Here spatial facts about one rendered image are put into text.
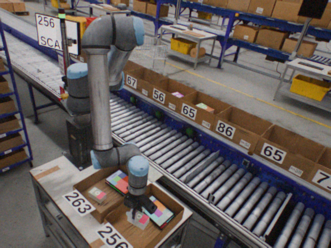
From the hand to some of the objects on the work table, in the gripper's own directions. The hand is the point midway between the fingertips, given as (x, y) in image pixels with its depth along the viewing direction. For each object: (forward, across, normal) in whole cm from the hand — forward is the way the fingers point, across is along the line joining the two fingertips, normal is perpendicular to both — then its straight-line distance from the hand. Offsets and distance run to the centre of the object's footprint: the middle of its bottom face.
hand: (138, 217), depth 125 cm
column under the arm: (+18, -36, -72) cm, 82 cm away
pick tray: (+18, -17, -32) cm, 41 cm away
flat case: (+17, -20, 0) cm, 26 cm away
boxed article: (+18, -9, -37) cm, 42 cm away
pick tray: (+18, -11, -1) cm, 21 cm away
